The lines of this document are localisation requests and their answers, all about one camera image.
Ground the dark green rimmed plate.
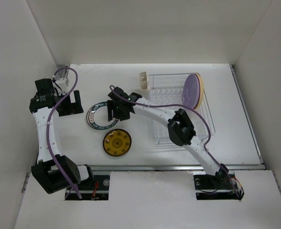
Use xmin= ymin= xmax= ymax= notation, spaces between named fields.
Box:
xmin=86 ymin=102 xmax=119 ymax=130

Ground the yellow rimmed amber plate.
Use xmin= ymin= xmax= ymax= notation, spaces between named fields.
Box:
xmin=102 ymin=129 xmax=132 ymax=157

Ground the purple plastic plate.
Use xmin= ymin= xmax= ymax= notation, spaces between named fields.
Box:
xmin=182 ymin=74 xmax=201 ymax=109

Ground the beige plastic plate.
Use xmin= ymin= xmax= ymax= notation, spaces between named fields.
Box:
xmin=194 ymin=73 xmax=204 ymax=109

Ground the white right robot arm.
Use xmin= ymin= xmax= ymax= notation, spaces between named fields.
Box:
xmin=107 ymin=85 xmax=228 ymax=188

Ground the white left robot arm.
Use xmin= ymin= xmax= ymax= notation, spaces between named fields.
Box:
xmin=30 ymin=78 xmax=95 ymax=194

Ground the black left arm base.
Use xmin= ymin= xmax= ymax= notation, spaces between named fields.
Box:
xmin=64 ymin=175 xmax=110 ymax=201

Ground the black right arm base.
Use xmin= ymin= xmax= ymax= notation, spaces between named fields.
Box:
xmin=193 ymin=173 xmax=245 ymax=200

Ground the white cutlery holder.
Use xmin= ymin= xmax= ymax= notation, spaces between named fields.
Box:
xmin=139 ymin=72 xmax=150 ymax=91

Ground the white foam front board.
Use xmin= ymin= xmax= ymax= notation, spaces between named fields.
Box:
xmin=15 ymin=170 xmax=281 ymax=229

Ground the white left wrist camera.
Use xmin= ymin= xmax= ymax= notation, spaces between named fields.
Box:
xmin=52 ymin=75 xmax=70 ymax=88

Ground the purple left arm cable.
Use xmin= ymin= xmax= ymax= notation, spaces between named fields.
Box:
xmin=46 ymin=67 xmax=83 ymax=199

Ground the aluminium table frame rail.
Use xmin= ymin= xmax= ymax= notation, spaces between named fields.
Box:
xmin=33 ymin=64 xmax=266 ymax=172

